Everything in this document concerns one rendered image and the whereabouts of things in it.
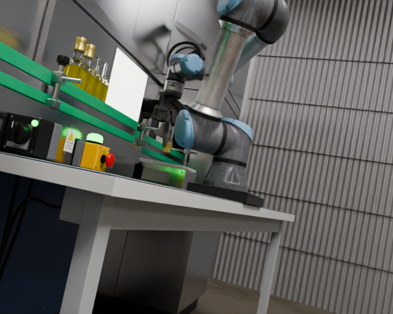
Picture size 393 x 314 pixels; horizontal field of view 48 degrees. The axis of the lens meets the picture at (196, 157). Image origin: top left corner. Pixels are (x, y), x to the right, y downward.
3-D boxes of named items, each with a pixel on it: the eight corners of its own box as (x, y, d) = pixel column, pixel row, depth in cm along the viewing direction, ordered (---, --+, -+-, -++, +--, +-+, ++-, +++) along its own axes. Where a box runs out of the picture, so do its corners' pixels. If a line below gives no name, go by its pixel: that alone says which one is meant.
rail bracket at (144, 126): (115, 141, 168) (122, 109, 169) (156, 148, 164) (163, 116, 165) (111, 139, 165) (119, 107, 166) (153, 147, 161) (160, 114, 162)
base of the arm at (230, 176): (253, 196, 149) (259, 167, 150) (234, 190, 136) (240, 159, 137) (214, 190, 157) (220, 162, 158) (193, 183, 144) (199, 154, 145)
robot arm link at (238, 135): (254, 165, 145) (261, 125, 146) (219, 155, 139) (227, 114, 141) (236, 165, 156) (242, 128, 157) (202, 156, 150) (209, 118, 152)
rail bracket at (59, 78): (51, 110, 108) (63, 58, 110) (77, 114, 107) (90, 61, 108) (42, 106, 105) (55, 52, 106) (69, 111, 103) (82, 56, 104)
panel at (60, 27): (130, 136, 229) (144, 73, 232) (136, 136, 229) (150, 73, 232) (27, 86, 143) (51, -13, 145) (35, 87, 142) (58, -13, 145)
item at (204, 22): (186, 124, 323) (210, 9, 331) (236, 133, 314) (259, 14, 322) (156, 99, 256) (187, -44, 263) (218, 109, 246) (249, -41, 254)
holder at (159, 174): (130, 180, 184) (134, 162, 185) (193, 193, 178) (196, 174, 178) (113, 177, 168) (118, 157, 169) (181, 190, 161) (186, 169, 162)
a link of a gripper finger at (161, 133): (151, 144, 171) (158, 122, 173) (166, 146, 170) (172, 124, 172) (150, 141, 168) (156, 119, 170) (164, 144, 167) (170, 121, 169)
